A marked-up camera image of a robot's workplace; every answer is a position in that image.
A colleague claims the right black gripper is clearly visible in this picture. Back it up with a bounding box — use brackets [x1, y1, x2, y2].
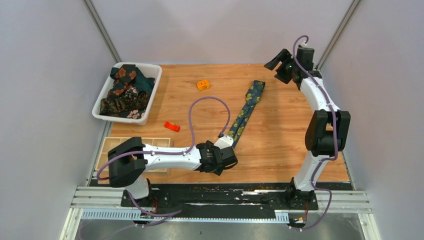
[263, 49, 298, 85]

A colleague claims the navy yellow floral tie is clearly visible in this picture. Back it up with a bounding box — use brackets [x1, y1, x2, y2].
[227, 80, 266, 148]

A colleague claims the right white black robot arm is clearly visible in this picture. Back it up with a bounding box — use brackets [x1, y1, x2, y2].
[264, 46, 351, 209]

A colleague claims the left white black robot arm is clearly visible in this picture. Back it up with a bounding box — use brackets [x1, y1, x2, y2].
[107, 135, 238, 207]

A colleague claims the red plastic clip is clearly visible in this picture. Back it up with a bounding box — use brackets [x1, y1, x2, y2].
[163, 121, 181, 133]

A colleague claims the orange cube toy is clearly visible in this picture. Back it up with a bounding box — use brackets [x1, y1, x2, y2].
[196, 79, 211, 91]

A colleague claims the wooden compartment tray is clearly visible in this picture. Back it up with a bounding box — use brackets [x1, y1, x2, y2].
[94, 136, 173, 175]

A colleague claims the dark brown patterned tie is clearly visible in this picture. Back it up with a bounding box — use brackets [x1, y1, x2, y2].
[99, 91, 150, 119]

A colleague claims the green orange floral tie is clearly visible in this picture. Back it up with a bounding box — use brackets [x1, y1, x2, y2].
[107, 64, 155, 99]

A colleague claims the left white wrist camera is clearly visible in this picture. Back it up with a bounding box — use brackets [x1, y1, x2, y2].
[214, 134, 234, 149]

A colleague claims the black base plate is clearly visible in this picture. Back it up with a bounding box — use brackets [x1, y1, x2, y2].
[88, 181, 332, 220]

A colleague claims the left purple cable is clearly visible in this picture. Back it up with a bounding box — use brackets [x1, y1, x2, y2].
[96, 96, 232, 228]

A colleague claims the aluminium rail frame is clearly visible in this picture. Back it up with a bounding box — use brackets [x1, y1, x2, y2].
[60, 186, 381, 240]

